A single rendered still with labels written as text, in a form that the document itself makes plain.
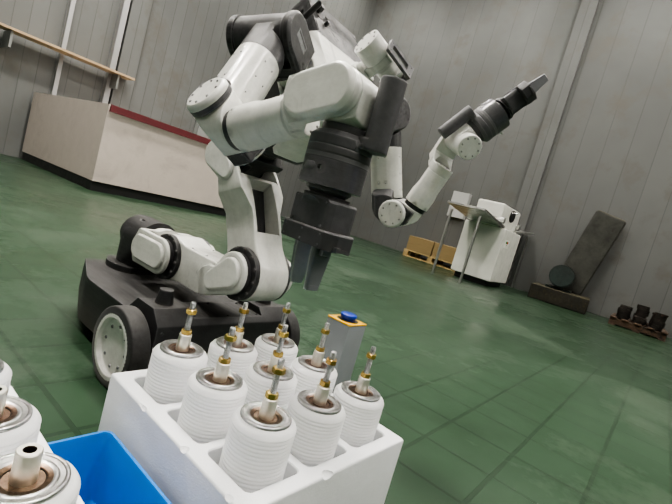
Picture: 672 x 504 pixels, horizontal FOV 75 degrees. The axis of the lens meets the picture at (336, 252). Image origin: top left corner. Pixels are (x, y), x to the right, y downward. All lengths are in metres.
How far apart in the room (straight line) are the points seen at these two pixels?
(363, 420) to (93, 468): 0.45
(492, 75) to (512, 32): 0.93
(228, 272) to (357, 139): 0.66
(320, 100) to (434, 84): 10.63
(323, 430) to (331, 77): 0.51
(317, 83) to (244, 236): 0.66
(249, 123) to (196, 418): 0.45
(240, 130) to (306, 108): 0.14
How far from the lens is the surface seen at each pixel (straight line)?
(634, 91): 9.89
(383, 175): 1.25
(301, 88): 0.60
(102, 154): 5.72
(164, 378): 0.82
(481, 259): 7.55
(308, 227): 0.57
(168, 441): 0.74
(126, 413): 0.85
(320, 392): 0.74
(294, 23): 0.96
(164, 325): 1.16
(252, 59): 0.88
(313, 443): 0.74
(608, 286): 9.20
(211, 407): 0.72
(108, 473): 0.85
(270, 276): 1.14
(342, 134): 0.57
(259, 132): 0.68
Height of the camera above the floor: 0.57
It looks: 6 degrees down
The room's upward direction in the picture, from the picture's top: 16 degrees clockwise
